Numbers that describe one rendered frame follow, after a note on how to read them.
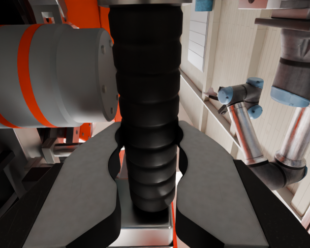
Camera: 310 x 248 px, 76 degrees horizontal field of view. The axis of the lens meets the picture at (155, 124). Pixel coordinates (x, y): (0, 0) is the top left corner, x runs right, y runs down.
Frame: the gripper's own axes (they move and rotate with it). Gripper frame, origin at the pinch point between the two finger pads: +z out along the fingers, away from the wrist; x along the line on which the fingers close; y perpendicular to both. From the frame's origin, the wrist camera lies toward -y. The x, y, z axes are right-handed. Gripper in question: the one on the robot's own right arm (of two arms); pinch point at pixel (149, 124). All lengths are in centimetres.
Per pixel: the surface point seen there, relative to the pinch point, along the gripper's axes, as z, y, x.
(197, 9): 768, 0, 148
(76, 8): 57, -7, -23
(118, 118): 56, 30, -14
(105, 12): 56, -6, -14
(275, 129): 380, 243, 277
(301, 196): 243, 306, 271
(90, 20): 57, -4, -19
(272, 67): 445, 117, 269
